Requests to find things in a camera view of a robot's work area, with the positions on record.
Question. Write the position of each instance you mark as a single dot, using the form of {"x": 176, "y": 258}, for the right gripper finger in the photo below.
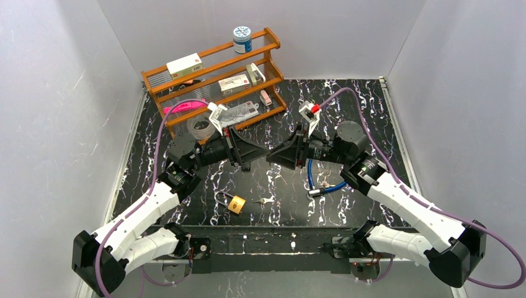
{"x": 286, "y": 160}
{"x": 287, "y": 149}

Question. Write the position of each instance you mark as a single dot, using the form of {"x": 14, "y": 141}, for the pink plastic tool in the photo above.
{"x": 185, "y": 105}

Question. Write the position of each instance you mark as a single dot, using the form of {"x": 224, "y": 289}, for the blue cable bike lock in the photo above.
{"x": 325, "y": 188}

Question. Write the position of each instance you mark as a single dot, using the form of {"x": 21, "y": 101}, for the white box middle shelf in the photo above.
{"x": 234, "y": 84}

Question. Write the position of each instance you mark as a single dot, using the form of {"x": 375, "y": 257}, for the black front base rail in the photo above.
{"x": 220, "y": 249}

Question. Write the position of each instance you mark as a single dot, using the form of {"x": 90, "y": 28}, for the silver keys near padlock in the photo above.
{"x": 263, "y": 201}

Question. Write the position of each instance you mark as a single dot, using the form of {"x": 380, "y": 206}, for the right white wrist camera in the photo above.
{"x": 311, "y": 112}

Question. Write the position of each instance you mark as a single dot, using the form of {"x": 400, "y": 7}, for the black cable padlock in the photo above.
{"x": 246, "y": 167}

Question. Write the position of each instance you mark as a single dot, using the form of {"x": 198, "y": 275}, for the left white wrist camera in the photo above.
{"x": 216, "y": 111}

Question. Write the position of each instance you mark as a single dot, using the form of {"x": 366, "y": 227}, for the orange wooden shelf rack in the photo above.
{"x": 219, "y": 63}

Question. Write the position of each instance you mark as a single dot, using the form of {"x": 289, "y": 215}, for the blue lidded jar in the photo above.
{"x": 242, "y": 39}

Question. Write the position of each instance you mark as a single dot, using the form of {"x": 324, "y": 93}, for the white box shelf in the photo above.
{"x": 234, "y": 84}
{"x": 184, "y": 66}

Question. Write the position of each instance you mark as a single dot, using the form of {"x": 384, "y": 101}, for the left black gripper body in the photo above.
{"x": 235, "y": 147}

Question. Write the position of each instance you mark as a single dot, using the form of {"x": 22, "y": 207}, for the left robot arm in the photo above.
{"x": 104, "y": 257}

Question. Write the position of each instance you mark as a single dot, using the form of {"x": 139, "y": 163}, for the brass padlock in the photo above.
{"x": 233, "y": 203}

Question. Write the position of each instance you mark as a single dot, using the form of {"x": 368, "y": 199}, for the white box top shelf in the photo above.
{"x": 184, "y": 66}

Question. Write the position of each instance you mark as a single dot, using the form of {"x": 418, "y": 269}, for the clear tape roll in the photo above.
{"x": 200, "y": 127}

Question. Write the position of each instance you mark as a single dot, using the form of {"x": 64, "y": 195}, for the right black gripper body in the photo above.
{"x": 299, "y": 148}

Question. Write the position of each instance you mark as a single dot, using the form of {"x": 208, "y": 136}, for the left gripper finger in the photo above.
{"x": 247, "y": 156}
{"x": 246, "y": 148}

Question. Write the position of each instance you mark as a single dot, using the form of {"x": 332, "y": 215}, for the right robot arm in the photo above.
{"x": 450, "y": 248}

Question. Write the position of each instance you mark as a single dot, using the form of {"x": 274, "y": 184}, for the packaged item bottom shelf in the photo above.
{"x": 239, "y": 113}

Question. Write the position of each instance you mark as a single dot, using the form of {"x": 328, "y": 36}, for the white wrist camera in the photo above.
{"x": 311, "y": 112}
{"x": 216, "y": 111}

